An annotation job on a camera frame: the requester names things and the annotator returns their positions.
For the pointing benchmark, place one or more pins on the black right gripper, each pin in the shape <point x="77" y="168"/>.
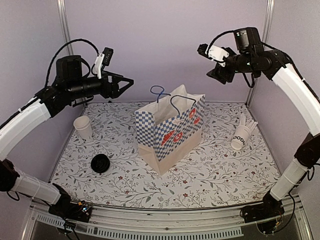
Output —
<point x="220" y="74"/>

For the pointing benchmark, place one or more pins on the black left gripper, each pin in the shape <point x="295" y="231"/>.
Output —
<point x="114" y="92"/>

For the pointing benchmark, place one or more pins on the stack of white paper cups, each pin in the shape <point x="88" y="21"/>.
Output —
<point x="82" y="125"/>

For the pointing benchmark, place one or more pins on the checkered paper takeout bag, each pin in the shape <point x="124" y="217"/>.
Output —
<point x="170" y="127"/>

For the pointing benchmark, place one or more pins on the stack of black cup lids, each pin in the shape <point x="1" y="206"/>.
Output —
<point x="100" y="163"/>

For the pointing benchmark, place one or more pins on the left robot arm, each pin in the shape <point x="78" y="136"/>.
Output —
<point x="75" y="79"/>

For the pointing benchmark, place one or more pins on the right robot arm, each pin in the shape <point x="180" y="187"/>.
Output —
<point x="278" y="67"/>

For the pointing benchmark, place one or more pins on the bundle of white wrapped straws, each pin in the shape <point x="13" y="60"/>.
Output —
<point x="251" y="125"/>

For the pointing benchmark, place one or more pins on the white cup holding straws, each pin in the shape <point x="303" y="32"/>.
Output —
<point x="241" y="136"/>

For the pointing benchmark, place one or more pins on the floral patterned table mat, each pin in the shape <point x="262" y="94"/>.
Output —
<point x="211" y="175"/>

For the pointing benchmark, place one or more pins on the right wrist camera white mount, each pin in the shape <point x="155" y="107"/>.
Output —
<point x="213" y="53"/>

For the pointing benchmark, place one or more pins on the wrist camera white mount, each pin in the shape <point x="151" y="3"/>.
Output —
<point x="213" y="53"/>
<point x="103" y="60"/>

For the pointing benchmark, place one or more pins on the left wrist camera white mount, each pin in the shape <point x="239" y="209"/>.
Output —
<point x="103" y="60"/>

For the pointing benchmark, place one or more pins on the left aluminium frame post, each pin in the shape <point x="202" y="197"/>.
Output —
<point x="61" y="7"/>

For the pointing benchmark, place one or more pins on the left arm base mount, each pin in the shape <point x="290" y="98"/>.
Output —
<point x="80" y="211"/>

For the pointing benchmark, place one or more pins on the aluminium table edge rail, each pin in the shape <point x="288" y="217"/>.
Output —
<point x="298" y="223"/>

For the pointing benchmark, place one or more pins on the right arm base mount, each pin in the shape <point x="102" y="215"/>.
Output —
<point x="262" y="211"/>

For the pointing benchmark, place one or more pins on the grey slotted cable duct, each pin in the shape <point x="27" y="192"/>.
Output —
<point x="138" y="224"/>

